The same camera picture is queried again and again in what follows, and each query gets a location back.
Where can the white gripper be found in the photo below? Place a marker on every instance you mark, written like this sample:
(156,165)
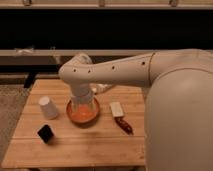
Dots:
(81,99)

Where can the white ceramic cup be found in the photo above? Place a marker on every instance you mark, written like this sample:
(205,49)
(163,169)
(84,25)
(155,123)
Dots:
(48,108)

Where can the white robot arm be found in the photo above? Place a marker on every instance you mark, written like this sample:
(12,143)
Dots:
(178,121)

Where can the black eraser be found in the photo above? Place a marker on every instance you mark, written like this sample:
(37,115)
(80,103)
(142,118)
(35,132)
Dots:
(45,133)

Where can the white crumpled object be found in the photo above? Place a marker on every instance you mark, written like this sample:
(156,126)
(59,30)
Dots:
(101,88)

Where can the orange bowl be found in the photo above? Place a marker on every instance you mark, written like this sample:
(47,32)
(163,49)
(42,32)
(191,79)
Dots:
(83,116)

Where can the white rectangular block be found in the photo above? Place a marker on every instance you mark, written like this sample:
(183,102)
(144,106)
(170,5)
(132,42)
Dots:
(116,109)

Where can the wooden table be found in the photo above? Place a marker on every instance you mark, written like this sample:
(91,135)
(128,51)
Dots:
(103,144)

